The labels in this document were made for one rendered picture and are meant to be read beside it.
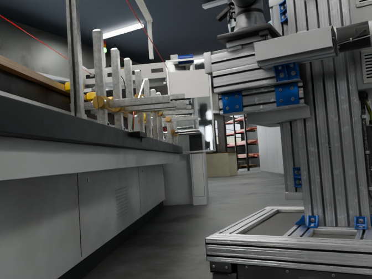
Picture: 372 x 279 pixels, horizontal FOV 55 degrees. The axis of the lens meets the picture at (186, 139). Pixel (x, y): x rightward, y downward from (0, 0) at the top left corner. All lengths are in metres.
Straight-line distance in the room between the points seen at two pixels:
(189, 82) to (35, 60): 4.53
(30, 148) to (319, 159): 1.11
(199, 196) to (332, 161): 2.85
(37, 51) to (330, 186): 7.32
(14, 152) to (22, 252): 0.52
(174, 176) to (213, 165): 6.21
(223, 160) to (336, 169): 8.94
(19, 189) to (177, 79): 3.25
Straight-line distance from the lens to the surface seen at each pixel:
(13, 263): 1.33
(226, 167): 10.43
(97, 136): 1.35
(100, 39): 1.61
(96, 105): 1.52
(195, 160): 4.26
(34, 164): 1.01
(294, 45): 1.34
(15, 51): 7.95
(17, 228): 1.34
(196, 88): 4.31
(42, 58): 8.32
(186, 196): 4.42
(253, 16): 1.56
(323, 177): 1.59
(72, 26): 1.37
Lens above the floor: 0.54
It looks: 3 degrees up
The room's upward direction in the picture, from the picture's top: 4 degrees counter-clockwise
